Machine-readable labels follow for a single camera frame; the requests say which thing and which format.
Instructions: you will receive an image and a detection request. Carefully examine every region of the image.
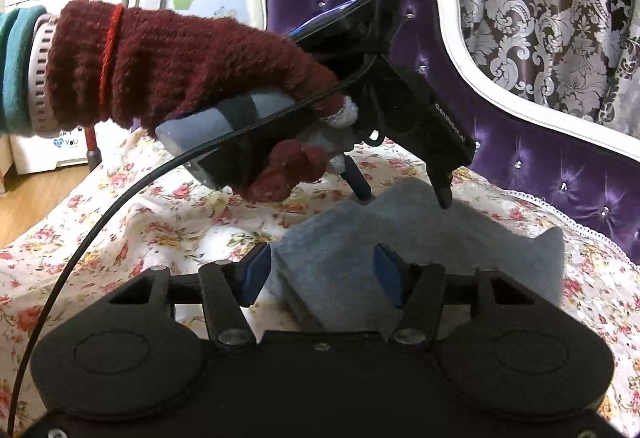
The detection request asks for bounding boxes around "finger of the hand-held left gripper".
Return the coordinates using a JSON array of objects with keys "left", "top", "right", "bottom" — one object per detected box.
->
[
  {"left": 429, "top": 167, "right": 454, "bottom": 211},
  {"left": 343, "top": 157, "right": 374, "bottom": 205}
]

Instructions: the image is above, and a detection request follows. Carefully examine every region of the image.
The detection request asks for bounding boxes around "small grey cloth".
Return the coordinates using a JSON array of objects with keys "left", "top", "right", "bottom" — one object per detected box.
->
[{"left": 262, "top": 177, "right": 567, "bottom": 335}]

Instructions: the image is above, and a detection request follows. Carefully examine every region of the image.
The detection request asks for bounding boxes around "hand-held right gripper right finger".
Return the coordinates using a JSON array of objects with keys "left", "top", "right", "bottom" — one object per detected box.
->
[{"left": 372, "top": 242, "right": 540, "bottom": 349}]

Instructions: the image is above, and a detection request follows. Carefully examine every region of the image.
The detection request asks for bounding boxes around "purple tufted sofa white frame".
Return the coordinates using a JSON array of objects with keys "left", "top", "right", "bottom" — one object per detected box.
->
[{"left": 247, "top": 0, "right": 640, "bottom": 265}]

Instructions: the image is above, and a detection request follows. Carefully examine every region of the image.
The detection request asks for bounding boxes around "white storage box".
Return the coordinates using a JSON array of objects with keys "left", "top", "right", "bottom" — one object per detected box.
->
[{"left": 9, "top": 120, "right": 92, "bottom": 175}]

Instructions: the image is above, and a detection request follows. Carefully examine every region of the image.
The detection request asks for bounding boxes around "person's left hand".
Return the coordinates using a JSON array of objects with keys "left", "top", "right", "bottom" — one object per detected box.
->
[{"left": 44, "top": 0, "right": 362, "bottom": 202}]

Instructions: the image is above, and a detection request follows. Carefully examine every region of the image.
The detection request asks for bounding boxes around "black cable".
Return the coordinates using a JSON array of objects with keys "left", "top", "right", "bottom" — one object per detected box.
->
[{"left": 12, "top": 0, "right": 402, "bottom": 426}]

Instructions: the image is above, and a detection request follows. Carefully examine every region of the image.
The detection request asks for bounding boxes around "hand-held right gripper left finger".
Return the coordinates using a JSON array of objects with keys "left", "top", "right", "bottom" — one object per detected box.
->
[{"left": 106, "top": 242, "right": 274, "bottom": 348}]

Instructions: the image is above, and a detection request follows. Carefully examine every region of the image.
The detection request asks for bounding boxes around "grey brown patterned curtain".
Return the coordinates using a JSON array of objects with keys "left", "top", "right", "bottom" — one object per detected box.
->
[{"left": 399, "top": 0, "right": 640, "bottom": 140}]

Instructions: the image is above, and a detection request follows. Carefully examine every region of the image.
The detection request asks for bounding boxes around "person's left forearm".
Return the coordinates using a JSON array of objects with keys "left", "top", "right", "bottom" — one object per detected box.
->
[{"left": 0, "top": 5, "right": 62, "bottom": 140}]

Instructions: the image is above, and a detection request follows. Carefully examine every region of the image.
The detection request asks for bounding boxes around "floral blanket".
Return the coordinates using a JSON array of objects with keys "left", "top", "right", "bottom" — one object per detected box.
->
[{"left": 0, "top": 132, "right": 640, "bottom": 438}]

